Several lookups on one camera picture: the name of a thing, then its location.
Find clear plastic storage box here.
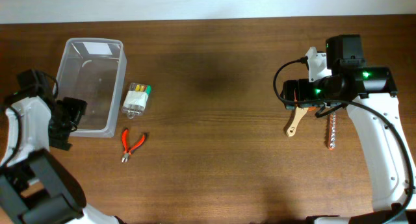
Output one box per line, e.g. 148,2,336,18
57,38,127,138

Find red handled pliers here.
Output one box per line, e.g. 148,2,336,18
121,128,148,163

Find clear pack of coloured bits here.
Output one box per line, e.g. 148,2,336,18
122,82,152,119

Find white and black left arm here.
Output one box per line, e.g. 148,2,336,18
1,69,122,224

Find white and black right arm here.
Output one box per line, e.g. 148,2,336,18
274,34,415,223

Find orange socket rail with sockets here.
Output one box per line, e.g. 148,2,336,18
327,113,336,150

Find orange scraper with wooden handle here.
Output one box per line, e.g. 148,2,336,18
285,107,316,137

